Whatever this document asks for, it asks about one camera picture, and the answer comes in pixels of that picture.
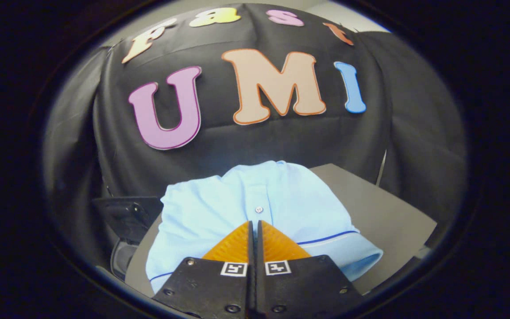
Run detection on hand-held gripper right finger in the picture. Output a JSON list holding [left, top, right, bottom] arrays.
[[255, 220, 364, 319]]

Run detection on white cabinet with grey top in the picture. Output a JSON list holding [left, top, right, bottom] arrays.
[[124, 163, 438, 295]]

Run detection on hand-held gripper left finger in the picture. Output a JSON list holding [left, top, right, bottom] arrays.
[[152, 221, 255, 319]]

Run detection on light blue shirt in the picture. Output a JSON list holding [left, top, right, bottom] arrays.
[[146, 160, 384, 294]]

